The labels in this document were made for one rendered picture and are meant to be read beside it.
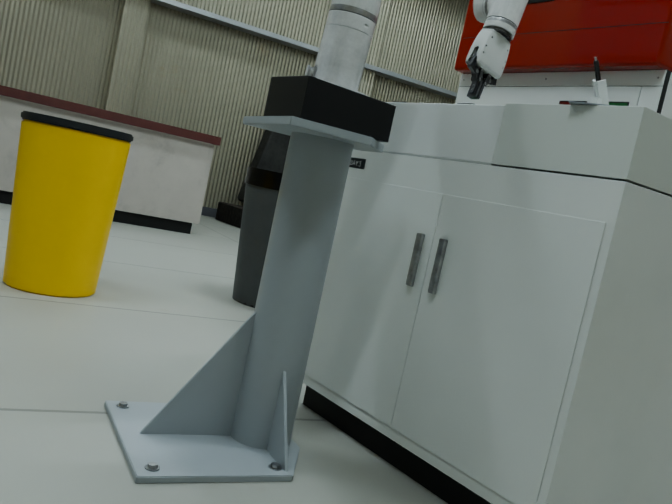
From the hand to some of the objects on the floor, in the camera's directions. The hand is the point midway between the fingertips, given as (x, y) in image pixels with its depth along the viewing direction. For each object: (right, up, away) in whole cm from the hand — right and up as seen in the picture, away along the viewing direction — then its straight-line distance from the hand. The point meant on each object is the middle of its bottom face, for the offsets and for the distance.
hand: (475, 90), depth 174 cm
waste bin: (-71, -70, +204) cm, 227 cm away
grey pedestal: (-65, -89, -2) cm, 111 cm away
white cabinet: (0, -102, +23) cm, 104 cm away
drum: (-164, -57, +130) cm, 216 cm away
